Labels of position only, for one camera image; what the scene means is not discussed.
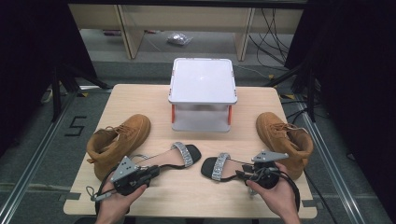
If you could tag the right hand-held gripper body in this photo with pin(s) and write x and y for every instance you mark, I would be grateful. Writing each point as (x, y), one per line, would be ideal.
(267, 175)

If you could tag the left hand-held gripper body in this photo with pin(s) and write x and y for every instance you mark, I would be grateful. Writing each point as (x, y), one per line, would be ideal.
(123, 171)

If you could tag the tan suede ankle boot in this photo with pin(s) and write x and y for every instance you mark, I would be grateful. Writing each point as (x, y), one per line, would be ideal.
(286, 140)
(118, 143)

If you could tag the white two-tier shoe rack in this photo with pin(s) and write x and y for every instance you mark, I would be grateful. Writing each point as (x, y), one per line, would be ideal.
(202, 84)

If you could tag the person's right hand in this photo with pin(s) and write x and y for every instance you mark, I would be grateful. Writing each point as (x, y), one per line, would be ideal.
(280, 199)

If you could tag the person's left hand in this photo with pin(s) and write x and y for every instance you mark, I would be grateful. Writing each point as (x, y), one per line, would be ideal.
(115, 207)

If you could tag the black tripod stand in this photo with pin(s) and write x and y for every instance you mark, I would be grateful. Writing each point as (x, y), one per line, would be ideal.
(56, 93)
(309, 93)

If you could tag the black curtain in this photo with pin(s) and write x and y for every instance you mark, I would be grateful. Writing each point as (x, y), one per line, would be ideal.
(31, 62)
(358, 77)

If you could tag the clear plastic bag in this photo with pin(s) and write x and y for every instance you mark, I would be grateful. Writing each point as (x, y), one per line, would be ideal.
(179, 39)

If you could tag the beige background desk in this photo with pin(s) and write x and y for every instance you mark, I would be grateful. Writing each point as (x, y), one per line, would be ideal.
(186, 18)

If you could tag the metal floor rail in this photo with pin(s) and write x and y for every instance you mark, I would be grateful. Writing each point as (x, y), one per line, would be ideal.
(34, 158)
(330, 168)

